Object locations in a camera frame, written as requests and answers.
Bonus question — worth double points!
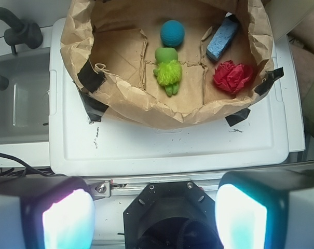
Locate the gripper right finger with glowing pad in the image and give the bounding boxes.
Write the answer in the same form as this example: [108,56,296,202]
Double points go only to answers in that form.
[215,170,314,248]

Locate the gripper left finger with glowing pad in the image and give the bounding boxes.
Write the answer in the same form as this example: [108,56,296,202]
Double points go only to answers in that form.
[0,176,95,248]

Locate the blue dimpled ball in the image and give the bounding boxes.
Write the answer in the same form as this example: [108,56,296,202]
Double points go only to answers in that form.
[160,20,185,48]

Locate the white sink basin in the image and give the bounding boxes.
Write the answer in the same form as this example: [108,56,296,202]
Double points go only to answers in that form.
[0,48,50,145]

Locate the red crumpled tissue paper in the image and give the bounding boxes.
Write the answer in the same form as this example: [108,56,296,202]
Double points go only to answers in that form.
[213,60,254,94]

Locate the green fuzzy plush toy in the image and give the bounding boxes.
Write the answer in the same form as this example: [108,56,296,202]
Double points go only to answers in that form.
[153,47,182,96]

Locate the brown paper bag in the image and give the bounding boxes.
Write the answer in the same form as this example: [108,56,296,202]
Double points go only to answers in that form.
[61,1,274,129]

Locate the blue sponge block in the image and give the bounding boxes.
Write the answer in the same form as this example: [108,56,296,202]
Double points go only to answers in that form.
[206,15,239,61]

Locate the dark grey faucet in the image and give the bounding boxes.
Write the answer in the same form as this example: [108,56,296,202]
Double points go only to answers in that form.
[0,7,43,56]

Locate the aluminium rail with bracket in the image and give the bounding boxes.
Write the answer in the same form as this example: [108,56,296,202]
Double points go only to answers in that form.
[84,175,221,199]

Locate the black cable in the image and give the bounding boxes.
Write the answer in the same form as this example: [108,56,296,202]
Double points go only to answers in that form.
[0,150,66,177]

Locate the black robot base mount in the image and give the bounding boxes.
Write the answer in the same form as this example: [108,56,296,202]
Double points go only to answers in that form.
[123,182,224,248]

